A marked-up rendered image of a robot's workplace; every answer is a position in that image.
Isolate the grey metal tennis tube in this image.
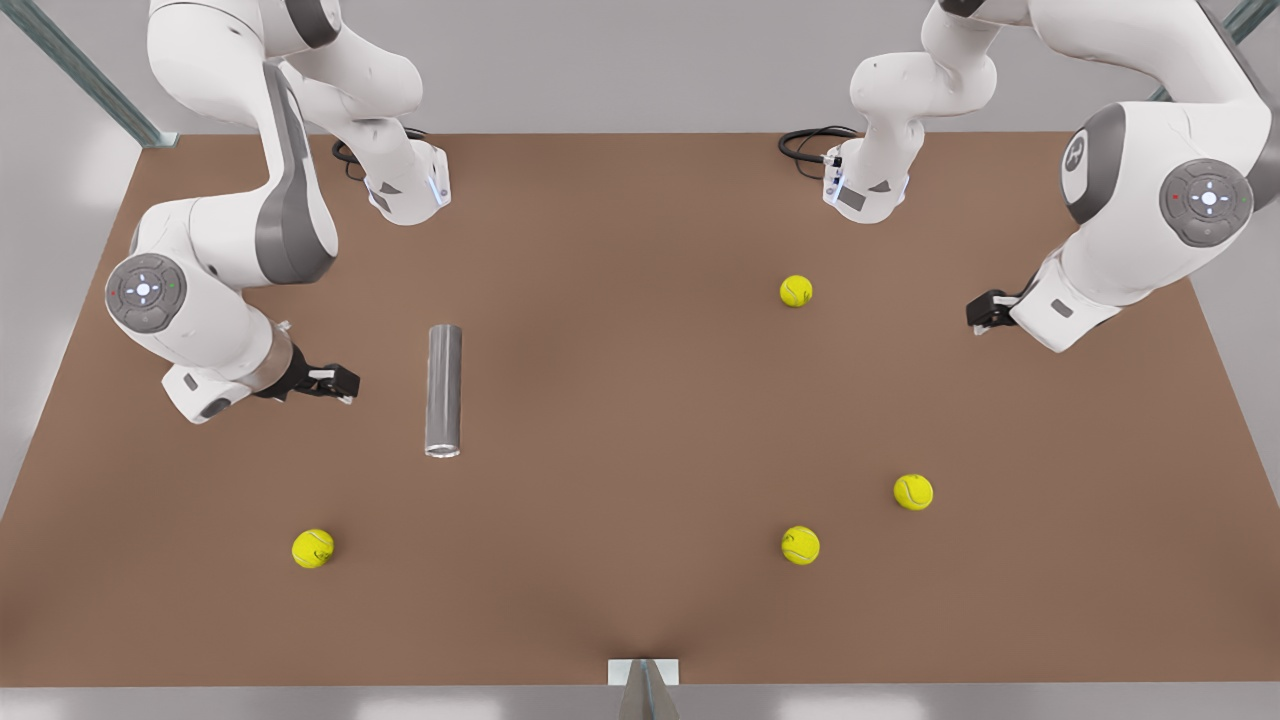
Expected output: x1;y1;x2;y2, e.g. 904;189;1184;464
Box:
425;323;464;460

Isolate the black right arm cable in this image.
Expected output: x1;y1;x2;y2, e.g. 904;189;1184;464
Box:
331;127;431;183

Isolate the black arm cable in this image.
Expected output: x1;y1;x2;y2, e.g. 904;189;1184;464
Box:
777;125;863;183
331;127;431;183

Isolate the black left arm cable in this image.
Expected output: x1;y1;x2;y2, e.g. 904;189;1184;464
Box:
777;125;863;183

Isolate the silver frame post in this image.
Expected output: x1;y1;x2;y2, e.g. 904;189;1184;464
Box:
608;658;681;720
0;0;179;150
1148;0;1280;104

